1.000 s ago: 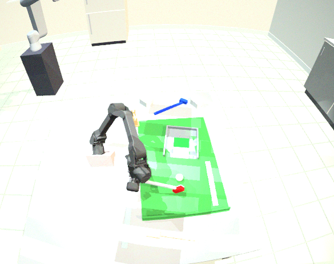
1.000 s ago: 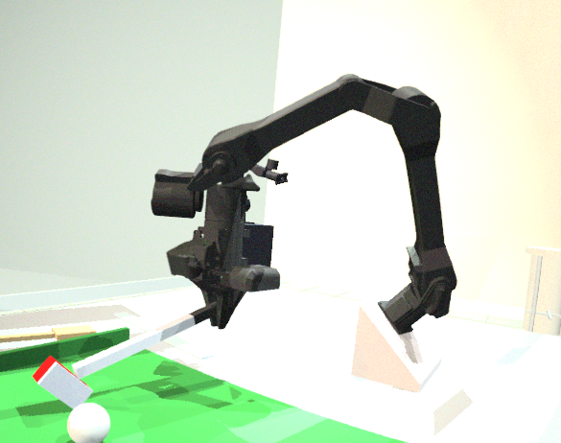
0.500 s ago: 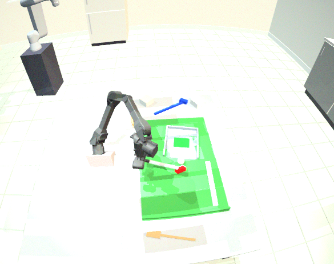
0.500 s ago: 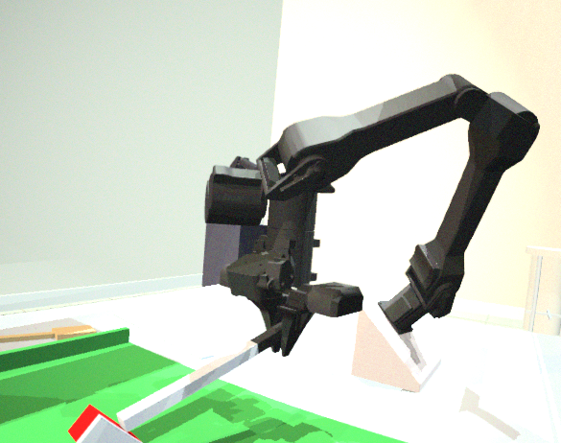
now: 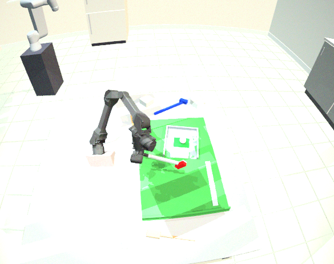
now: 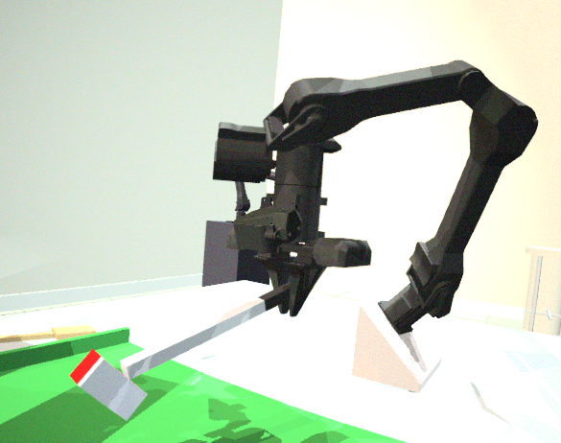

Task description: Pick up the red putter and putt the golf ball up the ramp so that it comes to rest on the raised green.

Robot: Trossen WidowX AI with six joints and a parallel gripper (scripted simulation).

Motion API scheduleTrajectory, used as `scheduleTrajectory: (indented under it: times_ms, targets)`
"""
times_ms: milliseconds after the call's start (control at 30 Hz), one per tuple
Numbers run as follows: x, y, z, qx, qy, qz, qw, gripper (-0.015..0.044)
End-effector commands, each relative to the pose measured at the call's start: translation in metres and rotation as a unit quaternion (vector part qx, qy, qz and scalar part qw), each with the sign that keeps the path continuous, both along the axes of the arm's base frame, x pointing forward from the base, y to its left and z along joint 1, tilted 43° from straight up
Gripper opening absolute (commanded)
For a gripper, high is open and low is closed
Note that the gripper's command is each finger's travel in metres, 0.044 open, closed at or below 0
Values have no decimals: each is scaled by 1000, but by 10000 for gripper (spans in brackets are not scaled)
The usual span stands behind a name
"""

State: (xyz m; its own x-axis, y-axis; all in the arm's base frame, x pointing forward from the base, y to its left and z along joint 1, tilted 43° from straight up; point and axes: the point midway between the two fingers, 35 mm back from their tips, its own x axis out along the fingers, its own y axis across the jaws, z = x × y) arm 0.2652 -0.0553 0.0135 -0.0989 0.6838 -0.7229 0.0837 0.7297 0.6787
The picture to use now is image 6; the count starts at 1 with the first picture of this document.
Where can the white flat bar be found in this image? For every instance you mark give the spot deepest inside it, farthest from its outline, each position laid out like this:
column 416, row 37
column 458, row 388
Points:
column 159, row 333

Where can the green putting mat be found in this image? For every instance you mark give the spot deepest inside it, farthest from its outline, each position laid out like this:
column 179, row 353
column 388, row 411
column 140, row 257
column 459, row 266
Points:
column 41, row 403

